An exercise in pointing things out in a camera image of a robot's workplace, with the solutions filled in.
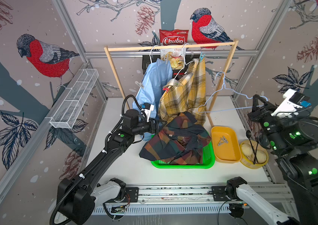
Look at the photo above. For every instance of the teal clothespin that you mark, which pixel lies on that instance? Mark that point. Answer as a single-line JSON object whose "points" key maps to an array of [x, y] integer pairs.
{"points": [[201, 57]]}

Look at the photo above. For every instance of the red clothespin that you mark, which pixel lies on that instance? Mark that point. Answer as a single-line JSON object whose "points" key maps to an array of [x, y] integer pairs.
{"points": [[166, 89]]}

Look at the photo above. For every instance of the red Chuba chips bag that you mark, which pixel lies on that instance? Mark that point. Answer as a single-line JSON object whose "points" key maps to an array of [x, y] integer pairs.
{"points": [[175, 55]]}

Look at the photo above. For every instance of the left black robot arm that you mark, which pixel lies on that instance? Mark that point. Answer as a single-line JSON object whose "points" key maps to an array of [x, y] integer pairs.
{"points": [[77, 198]]}

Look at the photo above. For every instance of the white wire mesh basket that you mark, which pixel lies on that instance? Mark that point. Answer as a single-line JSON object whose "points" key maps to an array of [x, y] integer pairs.
{"points": [[70, 108]]}

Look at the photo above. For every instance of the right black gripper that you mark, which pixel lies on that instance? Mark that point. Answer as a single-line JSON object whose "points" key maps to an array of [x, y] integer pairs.
{"points": [[258, 113]]}

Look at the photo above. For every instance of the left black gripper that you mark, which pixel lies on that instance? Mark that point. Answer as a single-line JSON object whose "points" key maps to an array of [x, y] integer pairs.
{"points": [[155, 130]]}

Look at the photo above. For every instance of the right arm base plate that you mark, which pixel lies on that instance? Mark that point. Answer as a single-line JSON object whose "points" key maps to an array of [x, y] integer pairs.
{"points": [[219, 193]]}

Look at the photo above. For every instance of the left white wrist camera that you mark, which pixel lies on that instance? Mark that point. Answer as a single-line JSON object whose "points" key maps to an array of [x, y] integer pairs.
{"points": [[148, 110]]}

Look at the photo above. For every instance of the light blue shirt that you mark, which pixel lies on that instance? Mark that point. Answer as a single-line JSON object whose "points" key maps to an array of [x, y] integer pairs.
{"points": [[157, 75]]}

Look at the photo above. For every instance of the clear clothespin on blue shirt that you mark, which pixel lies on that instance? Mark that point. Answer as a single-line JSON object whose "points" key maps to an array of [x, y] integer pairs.
{"points": [[139, 84]]}

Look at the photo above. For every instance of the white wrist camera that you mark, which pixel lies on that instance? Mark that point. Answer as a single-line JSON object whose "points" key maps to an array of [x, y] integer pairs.
{"points": [[293, 103], [148, 110]]}

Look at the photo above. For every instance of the yellow plastic tray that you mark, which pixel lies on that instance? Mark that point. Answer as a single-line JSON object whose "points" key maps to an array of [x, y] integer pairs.
{"points": [[229, 152]]}

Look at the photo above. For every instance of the black wall bracket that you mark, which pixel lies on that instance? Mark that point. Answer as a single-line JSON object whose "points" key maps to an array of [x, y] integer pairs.
{"points": [[146, 61]]}

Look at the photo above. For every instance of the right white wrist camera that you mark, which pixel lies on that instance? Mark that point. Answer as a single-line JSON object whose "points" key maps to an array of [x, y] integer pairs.
{"points": [[293, 103]]}

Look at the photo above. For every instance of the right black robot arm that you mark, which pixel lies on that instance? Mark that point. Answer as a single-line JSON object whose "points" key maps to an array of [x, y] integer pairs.
{"points": [[291, 140]]}

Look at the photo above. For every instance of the white hanger of yellow shirt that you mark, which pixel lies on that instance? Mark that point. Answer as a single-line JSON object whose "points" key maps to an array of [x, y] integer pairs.
{"points": [[186, 61]]}

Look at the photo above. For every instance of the black spoon in bowl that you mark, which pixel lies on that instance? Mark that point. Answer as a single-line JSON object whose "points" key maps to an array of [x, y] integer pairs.
{"points": [[249, 135]]}

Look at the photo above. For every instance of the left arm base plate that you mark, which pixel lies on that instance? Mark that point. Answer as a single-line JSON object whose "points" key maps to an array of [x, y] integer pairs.
{"points": [[127, 195]]}

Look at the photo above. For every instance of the yellow round bowl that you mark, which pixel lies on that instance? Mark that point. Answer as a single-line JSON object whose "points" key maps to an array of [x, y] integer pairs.
{"points": [[247, 155]]}

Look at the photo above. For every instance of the dark multicolour plaid shirt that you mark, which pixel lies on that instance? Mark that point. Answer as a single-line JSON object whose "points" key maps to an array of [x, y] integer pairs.
{"points": [[180, 142]]}

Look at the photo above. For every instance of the yellow plaid shirt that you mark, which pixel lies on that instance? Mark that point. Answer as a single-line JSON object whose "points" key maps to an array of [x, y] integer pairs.
{"points": [[186, 95]]}

